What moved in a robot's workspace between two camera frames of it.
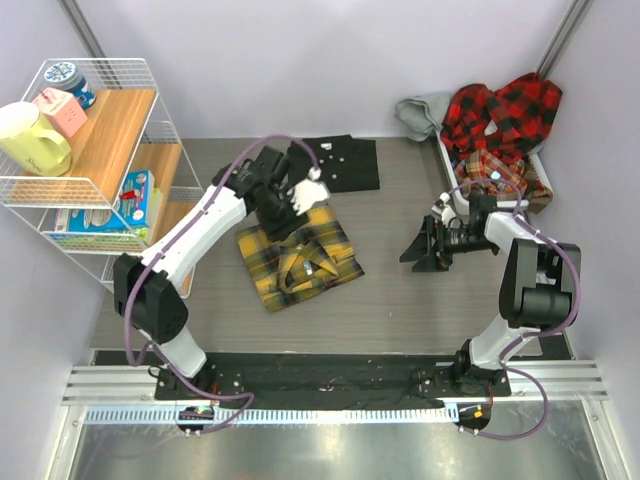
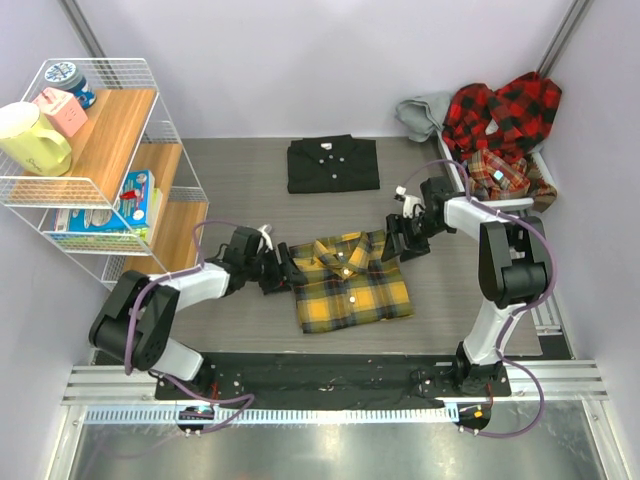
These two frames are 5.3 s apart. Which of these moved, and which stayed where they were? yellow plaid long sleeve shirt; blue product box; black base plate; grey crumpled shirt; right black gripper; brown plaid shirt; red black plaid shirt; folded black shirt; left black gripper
Moved: right black gripper; left black gripper; yellow plaid long sleeve shirt
Stayed: grey crumpled shirt; blue product box; red black plaid shirt; brown plaid shirt; folded black shirt; black base plate
